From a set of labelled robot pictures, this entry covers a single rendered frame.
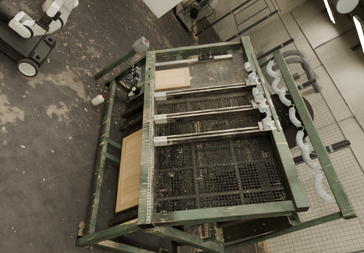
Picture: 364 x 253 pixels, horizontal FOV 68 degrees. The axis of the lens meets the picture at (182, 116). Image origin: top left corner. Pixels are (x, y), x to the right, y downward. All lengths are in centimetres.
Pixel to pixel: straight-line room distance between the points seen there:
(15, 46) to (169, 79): 160
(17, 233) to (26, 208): 20
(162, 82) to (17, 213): 189
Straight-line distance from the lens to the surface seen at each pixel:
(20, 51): 318
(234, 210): 226
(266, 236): 304
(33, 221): 273
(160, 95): 296
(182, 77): 320
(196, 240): 296
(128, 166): 305
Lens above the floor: 234
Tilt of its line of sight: 25 degrees down
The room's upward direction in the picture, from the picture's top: 63 degrees clockwise
